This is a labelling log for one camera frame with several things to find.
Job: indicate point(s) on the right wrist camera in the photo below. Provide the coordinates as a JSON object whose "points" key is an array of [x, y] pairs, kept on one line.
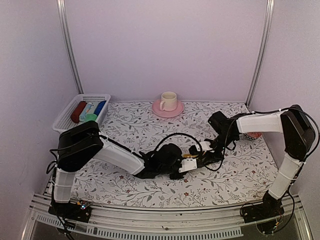
{"points": [[204, 146]]}

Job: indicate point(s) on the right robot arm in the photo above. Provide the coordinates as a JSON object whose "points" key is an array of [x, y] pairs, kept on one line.
{"points": [[296, 131]]}

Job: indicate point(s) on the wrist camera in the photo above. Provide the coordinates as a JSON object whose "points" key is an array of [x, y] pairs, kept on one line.
{"points": [[204, 146], [189, 164]]}

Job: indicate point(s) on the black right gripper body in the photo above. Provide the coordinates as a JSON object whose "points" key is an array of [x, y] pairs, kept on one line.
{"points": [[225, 140]]}

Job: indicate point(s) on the yellow patterned towel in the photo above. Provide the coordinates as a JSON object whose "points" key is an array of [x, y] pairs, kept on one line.
{"points": [[191, 155]]}

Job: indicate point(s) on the front aluminium rail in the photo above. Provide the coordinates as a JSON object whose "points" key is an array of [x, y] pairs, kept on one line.
{"points": [[201, 223]]}

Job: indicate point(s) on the white plastic basket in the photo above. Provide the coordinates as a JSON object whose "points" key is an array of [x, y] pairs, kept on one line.
{"points": [[63, 121]]}

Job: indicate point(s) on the light blue rolled towel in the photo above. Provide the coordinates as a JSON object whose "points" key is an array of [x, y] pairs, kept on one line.
{"points": [[89, 108]]}

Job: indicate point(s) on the dark red rolled towel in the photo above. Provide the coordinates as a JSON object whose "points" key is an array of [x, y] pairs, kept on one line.
{"points": [[75, 115]]}

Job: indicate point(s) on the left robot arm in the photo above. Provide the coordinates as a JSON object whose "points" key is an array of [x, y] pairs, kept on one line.
{"points": [[78, 145]]}

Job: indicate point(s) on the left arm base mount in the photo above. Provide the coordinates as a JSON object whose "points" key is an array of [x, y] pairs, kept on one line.
{"points": [[80, 211]]}

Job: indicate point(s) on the left aluminium frame post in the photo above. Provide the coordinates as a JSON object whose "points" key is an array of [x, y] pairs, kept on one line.
{"points": [[62, 13]]}

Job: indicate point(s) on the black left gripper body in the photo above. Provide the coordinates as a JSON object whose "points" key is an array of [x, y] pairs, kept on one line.
{"points": [[165, 171]]}

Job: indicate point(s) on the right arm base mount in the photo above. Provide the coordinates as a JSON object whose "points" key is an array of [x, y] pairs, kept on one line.
{"points": [[256, 212]]}

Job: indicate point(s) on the green microfibre towel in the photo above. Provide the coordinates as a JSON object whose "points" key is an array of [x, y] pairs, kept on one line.
{"points": [[90, 117]]}

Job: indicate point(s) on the right aluminium frame post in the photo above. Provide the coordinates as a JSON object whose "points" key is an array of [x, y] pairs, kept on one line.
{"points": [[261, 51]]}

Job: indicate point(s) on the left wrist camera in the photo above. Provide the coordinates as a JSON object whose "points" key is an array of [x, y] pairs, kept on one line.
{"points": [[189, 164]]}

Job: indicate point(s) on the aluminium frame post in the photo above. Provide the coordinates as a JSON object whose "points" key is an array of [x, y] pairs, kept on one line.
{"points": [[261, 51], [62, 13]]}

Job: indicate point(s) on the cream ceramic mug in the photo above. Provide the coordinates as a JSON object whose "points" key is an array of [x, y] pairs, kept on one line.
{"points": [[168, 101]]}

